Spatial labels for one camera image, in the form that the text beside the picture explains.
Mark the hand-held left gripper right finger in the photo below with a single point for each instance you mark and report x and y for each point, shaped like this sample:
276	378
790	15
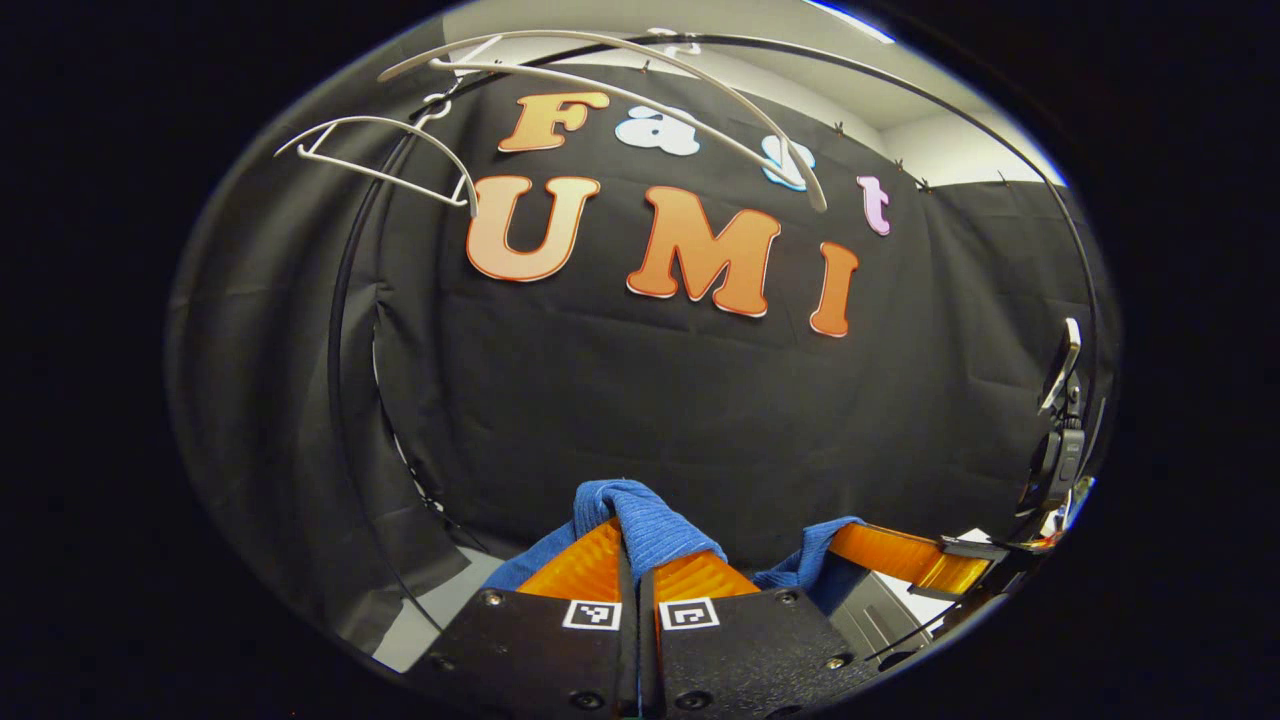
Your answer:
740	650

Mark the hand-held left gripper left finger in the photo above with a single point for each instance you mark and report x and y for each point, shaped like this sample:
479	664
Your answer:
540	650

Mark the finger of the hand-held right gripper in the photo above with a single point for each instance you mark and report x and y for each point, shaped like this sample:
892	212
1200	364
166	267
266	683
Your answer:
900	555

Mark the white clothes hanger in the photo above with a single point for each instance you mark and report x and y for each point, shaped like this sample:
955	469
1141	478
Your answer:
380	177
820	195

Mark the phone on stand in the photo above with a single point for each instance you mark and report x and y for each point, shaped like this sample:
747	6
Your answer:
1068	455

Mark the black backdrop cloth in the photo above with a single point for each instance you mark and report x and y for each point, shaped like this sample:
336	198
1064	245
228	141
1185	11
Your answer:
650	400

